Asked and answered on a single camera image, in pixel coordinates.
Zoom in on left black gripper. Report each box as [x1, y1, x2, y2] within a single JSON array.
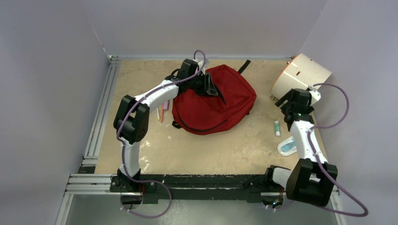
[[187, 72, 217, 96]]

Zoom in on red backpack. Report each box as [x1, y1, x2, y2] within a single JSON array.
[[172, 60, 257, 135]]

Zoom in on green glue stick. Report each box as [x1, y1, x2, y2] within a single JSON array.
[[274, 121, 281, 136]]

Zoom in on pink highlighter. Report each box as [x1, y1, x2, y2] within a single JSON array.
[[163, 101, 169, 110]]

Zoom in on orange pencil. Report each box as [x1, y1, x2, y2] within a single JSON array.
[[160, 106, 164, 124]]

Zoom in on yellow pen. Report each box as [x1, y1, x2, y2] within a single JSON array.
[[156, 108, 161, 121]]

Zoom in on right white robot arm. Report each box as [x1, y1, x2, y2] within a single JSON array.
[[263, 89, 338, 207]]

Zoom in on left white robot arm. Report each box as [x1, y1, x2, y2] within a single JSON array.
[[113, 59, 220, 192]]

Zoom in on cream round lunch box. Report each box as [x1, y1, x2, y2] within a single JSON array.
[[270, 53, 332, 99]]

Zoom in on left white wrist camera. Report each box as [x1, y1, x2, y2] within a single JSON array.
[[198, 60, 209, 74]]

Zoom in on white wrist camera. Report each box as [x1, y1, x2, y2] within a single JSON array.
[[198, 60, 209, 74], [307, 86, 321, 106]]

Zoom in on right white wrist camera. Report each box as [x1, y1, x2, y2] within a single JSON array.
[[307, 86, 321, 106]]

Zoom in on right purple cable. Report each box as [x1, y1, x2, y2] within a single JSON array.
[[266, 82, 369, 218]]

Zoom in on purple cable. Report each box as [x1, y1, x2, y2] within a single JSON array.
[[115, 50, 207, 218], [266, 82, 369, 218]]

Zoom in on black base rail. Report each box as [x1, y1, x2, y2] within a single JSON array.
[[110, 173, 284, 204]]

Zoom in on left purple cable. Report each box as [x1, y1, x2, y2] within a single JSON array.
[[115, 50, 207, 218]]

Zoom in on aluminium frame rails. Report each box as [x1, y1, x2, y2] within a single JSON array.
[[56, 56, 346, 225]]

